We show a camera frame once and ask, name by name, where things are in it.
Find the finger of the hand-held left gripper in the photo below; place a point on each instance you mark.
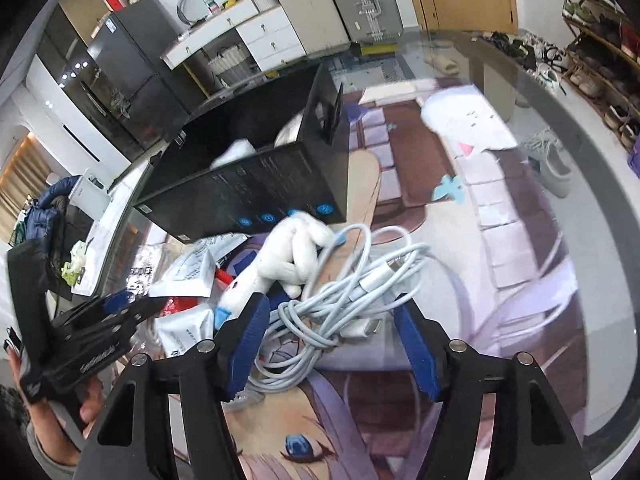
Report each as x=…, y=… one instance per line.
x=142, y=310
x=119, y=301

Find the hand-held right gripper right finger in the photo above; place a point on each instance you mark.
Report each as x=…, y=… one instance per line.
x=417, y=355

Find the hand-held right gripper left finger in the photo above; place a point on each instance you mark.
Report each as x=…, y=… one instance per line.
x=245, y=350

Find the red packet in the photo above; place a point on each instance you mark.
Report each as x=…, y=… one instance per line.
x=175, y=306

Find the clear plastic packet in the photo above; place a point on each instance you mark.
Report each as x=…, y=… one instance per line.
x=142, y=270

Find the white plastic packet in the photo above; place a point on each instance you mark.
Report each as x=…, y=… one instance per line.
x=185, y=332
x=190, y=270

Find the white plush toy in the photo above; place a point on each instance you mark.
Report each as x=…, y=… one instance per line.
x=290, y=255

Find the black cardboard box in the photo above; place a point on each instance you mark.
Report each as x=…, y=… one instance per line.
x=250, y=185

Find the person's left forearm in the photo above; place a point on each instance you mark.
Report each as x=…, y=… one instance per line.
x=47, y=457

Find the person's left hand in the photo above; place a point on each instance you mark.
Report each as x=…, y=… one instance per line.
x=60, y=430

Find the green white cloth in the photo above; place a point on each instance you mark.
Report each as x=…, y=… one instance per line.
x=75, y=262

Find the white marble side table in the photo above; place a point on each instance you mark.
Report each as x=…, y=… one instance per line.
x=115, y=220

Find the blue puffer jacket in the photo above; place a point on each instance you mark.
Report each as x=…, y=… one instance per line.
x=42, y=215

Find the white electric kettle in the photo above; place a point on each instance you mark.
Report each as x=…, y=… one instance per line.
x=87, y=187

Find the printed anime desk mat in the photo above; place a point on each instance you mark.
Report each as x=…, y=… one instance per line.
x=500, y=260

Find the beige curtain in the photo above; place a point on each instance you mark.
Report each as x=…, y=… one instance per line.
x=20, y=175

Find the white tall cabinet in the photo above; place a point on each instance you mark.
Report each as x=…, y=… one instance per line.
x=65, y=125

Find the dark glass cabinet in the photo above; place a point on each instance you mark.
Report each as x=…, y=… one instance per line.
x=65, y=85

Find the white sneaker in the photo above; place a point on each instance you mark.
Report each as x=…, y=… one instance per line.
x=552, y=170

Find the dark grey refrigerator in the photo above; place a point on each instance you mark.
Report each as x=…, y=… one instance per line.
x=130, y=60

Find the white woven basket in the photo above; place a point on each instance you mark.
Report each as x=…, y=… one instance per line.
x=227, y=62

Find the beige slipper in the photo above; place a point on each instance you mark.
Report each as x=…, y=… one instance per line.
x=442, y=64

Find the purple cloth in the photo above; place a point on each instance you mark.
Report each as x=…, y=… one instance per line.
x=635, y=157

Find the white desk with drawers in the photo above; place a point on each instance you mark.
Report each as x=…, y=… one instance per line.
x=270, y=35

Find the plastic water bottle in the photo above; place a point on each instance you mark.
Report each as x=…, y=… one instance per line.
x=210, y=4

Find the cluster of scattered shoes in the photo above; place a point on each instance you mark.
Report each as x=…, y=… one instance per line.
x=510, y=45

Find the beige suitcase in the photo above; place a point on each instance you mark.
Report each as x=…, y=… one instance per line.
x=310, y=10

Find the silver suitcase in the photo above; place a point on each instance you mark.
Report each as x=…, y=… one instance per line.
x=365, y=0

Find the wooden shoe rack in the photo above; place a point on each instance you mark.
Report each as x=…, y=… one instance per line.
x=585, y=35

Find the oval chrome mirror frame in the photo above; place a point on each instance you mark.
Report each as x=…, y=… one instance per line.
x=186, y=2

